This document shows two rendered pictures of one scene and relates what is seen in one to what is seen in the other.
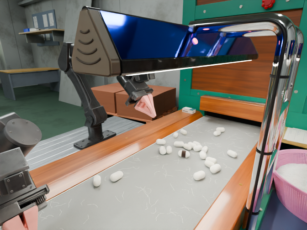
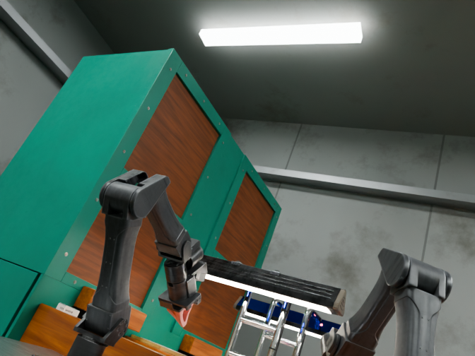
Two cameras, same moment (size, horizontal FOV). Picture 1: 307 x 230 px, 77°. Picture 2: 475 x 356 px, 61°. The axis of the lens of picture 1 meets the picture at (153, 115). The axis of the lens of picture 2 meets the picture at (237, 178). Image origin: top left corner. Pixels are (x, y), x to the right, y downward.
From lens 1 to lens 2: 145 cm
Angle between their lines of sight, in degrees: 102
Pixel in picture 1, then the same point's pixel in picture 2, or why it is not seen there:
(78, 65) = (339, 308)
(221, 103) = not seen: hidden behind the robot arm
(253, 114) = (134, 321)
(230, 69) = not seen: hidden behind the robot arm
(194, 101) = (62, 293)
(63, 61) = (148, 201)
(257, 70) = (136, 271)
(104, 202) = not seen: outside the picture
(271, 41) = (153, 246)
